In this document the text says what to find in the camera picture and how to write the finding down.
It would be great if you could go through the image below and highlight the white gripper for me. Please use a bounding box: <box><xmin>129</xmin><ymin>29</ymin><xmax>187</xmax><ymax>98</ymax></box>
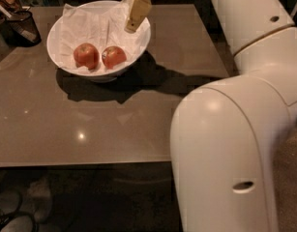
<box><xmin>124</xmin><ymin>0</ymin><xmax>152</xmax><ymax>33</ymax></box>

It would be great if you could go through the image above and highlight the red apple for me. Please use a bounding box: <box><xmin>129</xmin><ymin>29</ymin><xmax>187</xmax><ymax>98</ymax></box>
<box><xmin>74</xmin><ymin>43</ymin><xmax>100</xmax><ymax>70</ymax></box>
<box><xmin>102</xmin><ymin>46</ymin><xmax>127</xmax><ymax>69</ymax></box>

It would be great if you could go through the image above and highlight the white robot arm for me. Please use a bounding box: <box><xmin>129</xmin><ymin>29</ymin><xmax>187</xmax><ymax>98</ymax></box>
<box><xmin>170</xmin><ymin>0</ymin><xmax>297</xmax><ymax>232</ymax></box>

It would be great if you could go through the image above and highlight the white ceramic bowl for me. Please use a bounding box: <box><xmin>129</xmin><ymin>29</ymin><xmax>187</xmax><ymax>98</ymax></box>
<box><xmin>46</xmin><ymin>0</ymin><xmax>152</xmax><ymax>83</ymax></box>

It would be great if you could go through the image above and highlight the white paper liner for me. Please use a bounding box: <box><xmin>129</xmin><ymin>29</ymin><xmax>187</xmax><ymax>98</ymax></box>
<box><xmin>59</xmin><ymin>0</ymin><xmax>150</xmax><ymax>74</ymax></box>

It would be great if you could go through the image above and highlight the black mesh basket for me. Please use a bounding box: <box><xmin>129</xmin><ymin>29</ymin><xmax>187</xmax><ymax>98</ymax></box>
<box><xmin>0</xmin><ymin>11</ymin><xmax>42</xmax><ymax>47</ymax></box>

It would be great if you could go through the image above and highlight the white cloth on floor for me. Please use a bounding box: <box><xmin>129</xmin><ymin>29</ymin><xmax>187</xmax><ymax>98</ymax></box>
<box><xmin>27</xmin><ymin>177</ymin><xmax>52</xmax><ymax>222</ymax></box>

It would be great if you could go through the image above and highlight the brush handle in basket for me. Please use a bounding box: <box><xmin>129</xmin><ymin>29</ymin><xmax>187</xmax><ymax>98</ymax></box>
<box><xmin>0</xmin><ymin>4</ymin><xmax>37</xmax><ymax>43</ymax></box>

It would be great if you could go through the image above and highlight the black cable on floor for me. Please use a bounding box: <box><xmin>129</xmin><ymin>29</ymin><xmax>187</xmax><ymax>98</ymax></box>
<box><xmin>0</xmin><ymin>190</ymin><xmax>40</xmax><ymax>232</ymax></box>

